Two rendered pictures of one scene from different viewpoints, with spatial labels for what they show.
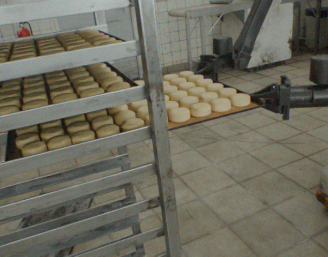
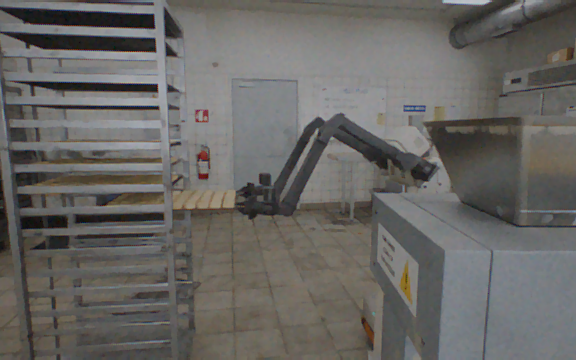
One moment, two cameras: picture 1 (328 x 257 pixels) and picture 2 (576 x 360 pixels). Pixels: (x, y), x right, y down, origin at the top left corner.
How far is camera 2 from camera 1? 1.07 m
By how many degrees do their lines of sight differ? 19
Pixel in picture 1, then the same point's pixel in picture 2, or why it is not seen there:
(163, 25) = (325, 165)
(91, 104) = (138, 188)
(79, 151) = (128, 209)
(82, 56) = (136, 166)
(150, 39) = (165, 163)
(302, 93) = (256, 205)
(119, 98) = (151, 188)
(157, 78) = (167, 182)
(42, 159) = (111, 209)
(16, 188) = (117, 241)
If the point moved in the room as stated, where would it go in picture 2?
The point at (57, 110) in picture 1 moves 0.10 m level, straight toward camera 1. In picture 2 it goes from (122, 188) to (112, 192)
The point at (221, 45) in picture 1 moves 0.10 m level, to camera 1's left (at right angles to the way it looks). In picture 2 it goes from (262, 178) to (245, 177)
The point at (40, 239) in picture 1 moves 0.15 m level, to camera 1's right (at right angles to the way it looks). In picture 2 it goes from (101, 251) to (132, 253)
